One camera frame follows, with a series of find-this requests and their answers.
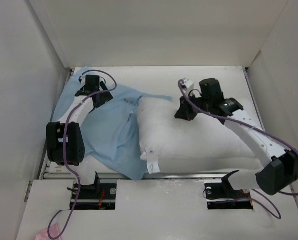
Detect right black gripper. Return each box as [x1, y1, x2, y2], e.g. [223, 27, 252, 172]
[174, 91, 211, 122]

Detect white pillow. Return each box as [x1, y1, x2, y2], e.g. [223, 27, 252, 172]
[137, 97, 261, 173]

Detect light blue pillowcase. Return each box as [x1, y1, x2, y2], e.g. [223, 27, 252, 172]
[53, 66, 173, 181]

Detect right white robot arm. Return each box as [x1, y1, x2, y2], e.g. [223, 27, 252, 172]
[175, 78, 298, 198]

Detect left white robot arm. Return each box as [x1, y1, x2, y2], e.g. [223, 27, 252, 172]
[46, 75, 113, 199]

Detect pink plastic bag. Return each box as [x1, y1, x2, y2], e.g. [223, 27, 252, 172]
[34, 223, 62, 240]

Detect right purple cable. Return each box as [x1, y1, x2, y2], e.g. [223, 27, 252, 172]
[177, 79, 298, 220]

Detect purple cable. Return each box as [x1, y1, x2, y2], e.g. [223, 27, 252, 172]
[177, 79, 298, 220]
[46, 70, 117, 240]

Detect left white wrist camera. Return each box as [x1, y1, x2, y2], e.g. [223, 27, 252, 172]
[79, 75, 86, 85]

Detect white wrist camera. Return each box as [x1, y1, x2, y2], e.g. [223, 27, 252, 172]
[79, 75, 86, 85]
[180, 78, 194, 94]

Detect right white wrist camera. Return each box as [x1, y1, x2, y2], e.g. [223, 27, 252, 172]
[180, 78, 194, 94]

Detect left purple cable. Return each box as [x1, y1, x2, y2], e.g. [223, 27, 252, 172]
[46, 70, 117, 240]

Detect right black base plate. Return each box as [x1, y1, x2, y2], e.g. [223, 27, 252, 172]
[203, 182, 253, 210]

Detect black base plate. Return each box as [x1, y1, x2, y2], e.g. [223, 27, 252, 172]
[67, 183, 117, 211]
[203, 182, 253, 210]

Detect aluminium front rail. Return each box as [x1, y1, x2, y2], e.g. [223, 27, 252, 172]
[42, 171, 259, 181]

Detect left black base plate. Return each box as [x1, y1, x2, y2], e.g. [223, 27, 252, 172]
[67, 183, 117, 211]

